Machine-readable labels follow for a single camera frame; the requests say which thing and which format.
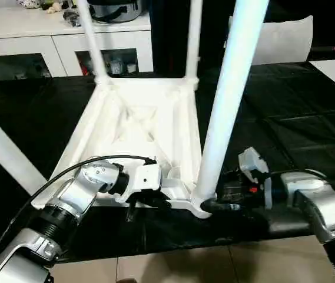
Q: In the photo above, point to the white plastic table top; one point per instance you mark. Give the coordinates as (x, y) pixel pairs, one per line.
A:
(138, 118)

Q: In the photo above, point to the white plastic table leg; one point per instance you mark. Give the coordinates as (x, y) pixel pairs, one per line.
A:
(92, 41)
(193, 41)
(232, 88)
(5, 147)

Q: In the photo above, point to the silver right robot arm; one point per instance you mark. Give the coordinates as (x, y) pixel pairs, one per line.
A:
(323, 203)

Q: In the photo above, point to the black work mat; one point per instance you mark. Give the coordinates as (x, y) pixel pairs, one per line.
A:
(297, 118)

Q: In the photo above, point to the grey pillow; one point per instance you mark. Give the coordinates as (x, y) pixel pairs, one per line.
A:
(285, 38)

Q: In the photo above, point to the grey black bag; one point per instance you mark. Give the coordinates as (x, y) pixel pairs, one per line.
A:
(111, 8)

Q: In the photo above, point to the white cabinet with glass doors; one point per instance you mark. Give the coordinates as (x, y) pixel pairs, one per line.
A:
(20, 35)

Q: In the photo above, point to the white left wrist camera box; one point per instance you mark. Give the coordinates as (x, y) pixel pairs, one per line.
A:
(143, 177)

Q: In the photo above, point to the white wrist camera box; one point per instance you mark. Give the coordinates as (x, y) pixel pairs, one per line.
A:
(254, 162)
(143, 177)

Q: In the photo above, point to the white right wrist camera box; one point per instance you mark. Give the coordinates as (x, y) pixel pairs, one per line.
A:
(254, 162)

